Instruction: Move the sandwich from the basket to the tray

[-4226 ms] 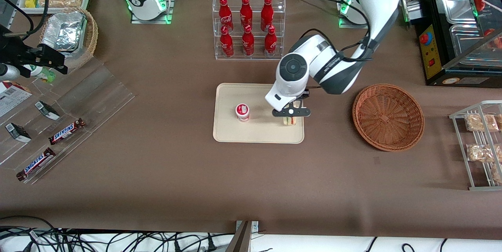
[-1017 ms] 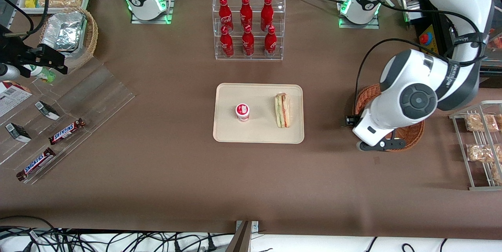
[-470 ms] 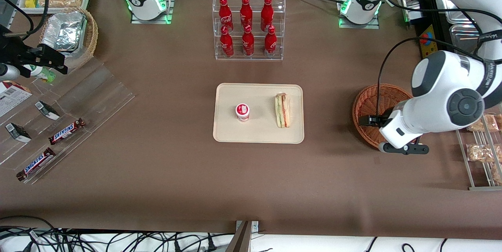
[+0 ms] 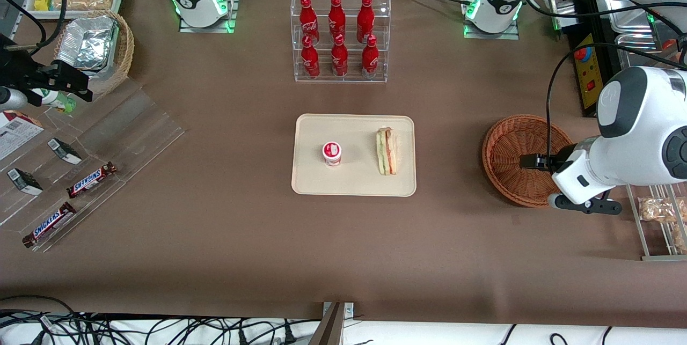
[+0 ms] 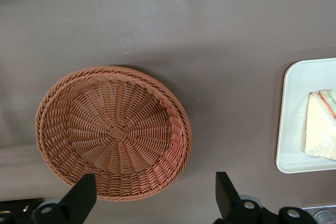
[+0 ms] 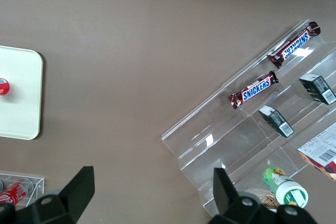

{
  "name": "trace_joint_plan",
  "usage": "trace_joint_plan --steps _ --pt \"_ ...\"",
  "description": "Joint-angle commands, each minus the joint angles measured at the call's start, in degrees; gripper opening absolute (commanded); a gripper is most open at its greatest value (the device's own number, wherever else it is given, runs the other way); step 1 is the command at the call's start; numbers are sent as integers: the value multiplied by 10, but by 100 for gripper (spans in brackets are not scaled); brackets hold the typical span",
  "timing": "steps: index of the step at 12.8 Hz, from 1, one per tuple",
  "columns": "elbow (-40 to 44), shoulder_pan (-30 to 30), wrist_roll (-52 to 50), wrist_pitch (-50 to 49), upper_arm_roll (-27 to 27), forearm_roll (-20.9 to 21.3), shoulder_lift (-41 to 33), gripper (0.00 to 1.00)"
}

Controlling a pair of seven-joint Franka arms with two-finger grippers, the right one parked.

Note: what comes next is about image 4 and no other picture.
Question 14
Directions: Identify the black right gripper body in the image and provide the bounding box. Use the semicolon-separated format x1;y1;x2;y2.
0;33;43;107

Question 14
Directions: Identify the triangle sandwich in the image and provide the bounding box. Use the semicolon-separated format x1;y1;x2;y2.
375;127;398;177

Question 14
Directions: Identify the brown round wicker basket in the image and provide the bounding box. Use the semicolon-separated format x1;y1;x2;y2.
481;114;582;208

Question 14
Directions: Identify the aluminium foil tray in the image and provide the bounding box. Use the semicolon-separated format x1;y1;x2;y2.
56;15;120;71

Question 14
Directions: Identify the light tan wicker basket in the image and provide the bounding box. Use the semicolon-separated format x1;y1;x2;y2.
53;10;135;97

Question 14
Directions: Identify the beige rectangular tray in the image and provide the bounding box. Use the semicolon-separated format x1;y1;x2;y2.
291;114;417;197

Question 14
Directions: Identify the green white drink bottle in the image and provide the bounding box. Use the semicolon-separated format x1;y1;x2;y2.
31;87;77;114

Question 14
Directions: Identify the silver cylindrical fitting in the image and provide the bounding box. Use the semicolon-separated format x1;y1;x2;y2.
0;87;28;111

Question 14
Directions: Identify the small black white box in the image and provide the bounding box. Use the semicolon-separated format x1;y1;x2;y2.
6;167;44;196
47;137;83;166

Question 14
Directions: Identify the clear acrylic display stand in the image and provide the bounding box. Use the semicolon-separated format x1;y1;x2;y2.
0;77;186;253

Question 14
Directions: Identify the printed white red carton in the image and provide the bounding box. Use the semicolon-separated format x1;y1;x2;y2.
0;110;45;162

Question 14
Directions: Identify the Snickers chocolate bar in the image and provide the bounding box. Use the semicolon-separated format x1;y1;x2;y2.
21;201;77;249
66;161;118;199

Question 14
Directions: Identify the black food warmer appliance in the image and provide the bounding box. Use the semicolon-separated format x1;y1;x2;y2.
561;0;687;118

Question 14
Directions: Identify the steel warmer pan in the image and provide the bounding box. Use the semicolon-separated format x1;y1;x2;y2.
614;33;678;68
601;0;653;35

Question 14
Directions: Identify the silver metal block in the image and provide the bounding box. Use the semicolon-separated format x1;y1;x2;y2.
547;0;578;32

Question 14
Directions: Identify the red cola bottle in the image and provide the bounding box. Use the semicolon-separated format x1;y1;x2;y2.
356;0;375;43
300;35;321;79
328;0;347;41
299;0;320;45
361;34;380;79
331;34;349;78

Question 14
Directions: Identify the red white yogurt cup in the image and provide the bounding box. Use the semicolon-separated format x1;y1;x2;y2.
322;142;343;167

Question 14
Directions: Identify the clear acrylic bottle rack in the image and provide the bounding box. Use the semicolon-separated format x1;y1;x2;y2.
291;0;392;84

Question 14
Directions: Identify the brown table cover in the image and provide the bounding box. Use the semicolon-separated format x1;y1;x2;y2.
0;0;687;331

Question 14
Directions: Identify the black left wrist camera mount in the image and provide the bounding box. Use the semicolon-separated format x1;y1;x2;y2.
548;193;623;216

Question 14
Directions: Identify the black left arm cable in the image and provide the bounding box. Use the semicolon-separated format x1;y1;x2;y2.
545;2;687;161

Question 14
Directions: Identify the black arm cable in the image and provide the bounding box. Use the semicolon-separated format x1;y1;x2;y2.
30;0;69;57
545;2;687;161

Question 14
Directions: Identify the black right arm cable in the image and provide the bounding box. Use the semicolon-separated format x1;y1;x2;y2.
30;0;69;57

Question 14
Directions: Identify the silver wire shelf rack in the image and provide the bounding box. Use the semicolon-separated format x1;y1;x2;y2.
625;184;687;262

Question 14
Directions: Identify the metal table bracket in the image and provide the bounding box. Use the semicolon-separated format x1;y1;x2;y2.
310;302;355;345

